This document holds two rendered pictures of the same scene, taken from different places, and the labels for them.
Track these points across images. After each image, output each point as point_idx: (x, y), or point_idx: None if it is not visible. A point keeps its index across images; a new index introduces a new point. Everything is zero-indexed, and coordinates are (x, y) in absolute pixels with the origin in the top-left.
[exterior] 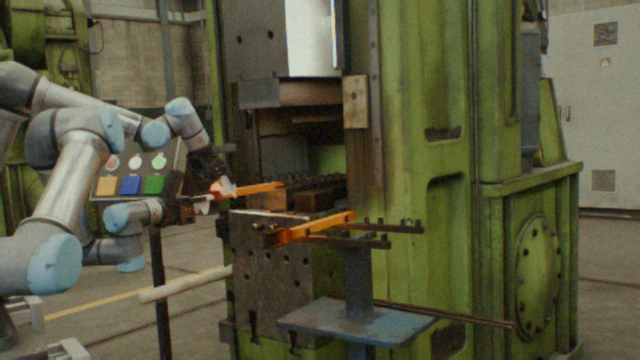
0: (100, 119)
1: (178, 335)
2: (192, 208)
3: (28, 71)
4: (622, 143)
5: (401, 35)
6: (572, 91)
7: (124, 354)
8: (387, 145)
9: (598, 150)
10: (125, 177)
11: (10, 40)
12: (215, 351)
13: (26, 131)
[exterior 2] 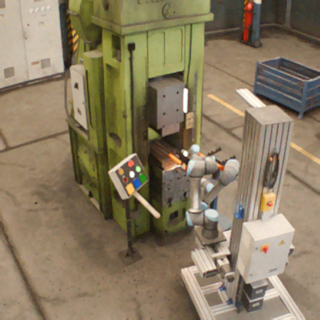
0: (238, 163)
1: (38, 245)
2: None
3: (213, 161)
4: (14, 53)
5: (202, 98)
6: None
7: (48, 265)
8: (196, 129)
9: (4, 58)
10: (133, 181)
11: None
12: (71, 236)
13: (230, 176)
